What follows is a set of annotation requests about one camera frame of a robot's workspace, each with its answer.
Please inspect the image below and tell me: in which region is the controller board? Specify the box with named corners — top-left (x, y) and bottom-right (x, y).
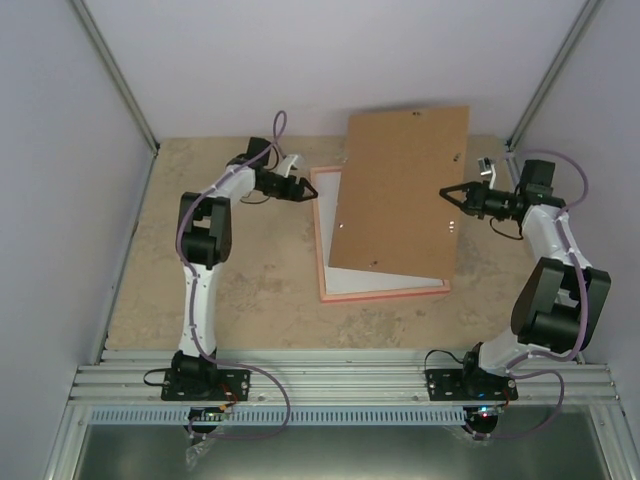
top-left (187, 404), bottom-right (233, 422)
top-left (471, 404), bottom-right (504, 418)

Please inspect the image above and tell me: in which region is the aluminium corner post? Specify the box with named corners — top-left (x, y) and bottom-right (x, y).
top-left (68, 0), bottom-right (160, 157)
top-left (505, 0), bottom-right (604, 152)

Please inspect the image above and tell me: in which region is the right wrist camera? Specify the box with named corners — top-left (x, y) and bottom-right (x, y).
top-left (478, 157), bottom-right (497, 190)

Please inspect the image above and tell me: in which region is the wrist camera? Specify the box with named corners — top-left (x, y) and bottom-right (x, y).
top-left (275, 154), bottom-right (304, 178)
top-left (478, 157), bottom-right (497, 190)

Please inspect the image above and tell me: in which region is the left controller board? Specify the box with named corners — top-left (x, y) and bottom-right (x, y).
top-left (187, 404), bottom-right (233, 422)

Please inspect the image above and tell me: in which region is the aluminium mounting rail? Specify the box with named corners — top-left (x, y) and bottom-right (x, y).
top-left (69, 349), bottom-right (620, 406)

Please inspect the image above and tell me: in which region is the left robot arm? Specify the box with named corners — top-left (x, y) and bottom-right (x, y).
top-left (161, 137), bottom-right (318, 401)

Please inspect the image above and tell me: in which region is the right aluminium corner post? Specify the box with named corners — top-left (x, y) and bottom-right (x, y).
top-left (505, 0), bottom-right (604, 152)

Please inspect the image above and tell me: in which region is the right controller board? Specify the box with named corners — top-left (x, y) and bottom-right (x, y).
top-left (471, 404), bottom-right (504, 418)

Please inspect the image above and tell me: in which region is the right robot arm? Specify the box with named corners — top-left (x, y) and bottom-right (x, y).
top-left (439, 159), bottom-right (611, 399)

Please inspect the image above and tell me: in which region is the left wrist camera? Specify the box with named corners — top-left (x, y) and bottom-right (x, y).
top-left (275, 154), bottom-right (304, 178)

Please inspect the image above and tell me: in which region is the pink picture frame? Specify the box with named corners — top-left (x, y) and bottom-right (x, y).
top-left (309, 166), bottom-right (452, 305)

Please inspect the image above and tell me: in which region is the brown cardboard backing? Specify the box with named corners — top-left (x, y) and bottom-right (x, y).
top-left (328, 106), bottom-right (470, 281)

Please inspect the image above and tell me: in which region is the clear plastic bag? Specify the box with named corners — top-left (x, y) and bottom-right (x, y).
top-left (185, 439), bottom-right (210, 471)

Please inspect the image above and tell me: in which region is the left aluminium corner post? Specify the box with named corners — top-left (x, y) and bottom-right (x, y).
top-left (68, 0), bottom-right (160, 157)

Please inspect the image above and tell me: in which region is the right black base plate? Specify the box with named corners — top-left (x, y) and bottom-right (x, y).
top-left (425, 369), bottom-right (519, 401)

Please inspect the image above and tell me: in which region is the sunset landscape photo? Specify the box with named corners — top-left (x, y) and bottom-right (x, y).
top-left (315, 171), bottom-right (449, 296)

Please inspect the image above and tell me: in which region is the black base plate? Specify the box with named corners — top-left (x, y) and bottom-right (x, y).
top-left (160, 369), bottom-right (250, 403)
top-left (425, 369), bottom-right (519, 401)

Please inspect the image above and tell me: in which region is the blue slotted cable duct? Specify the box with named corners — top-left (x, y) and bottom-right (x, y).
top-left (88, 406), bottom-right (477, 427)

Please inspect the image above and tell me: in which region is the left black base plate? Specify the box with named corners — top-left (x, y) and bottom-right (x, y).
top-left (160, 369), bottom-right (250, 403)

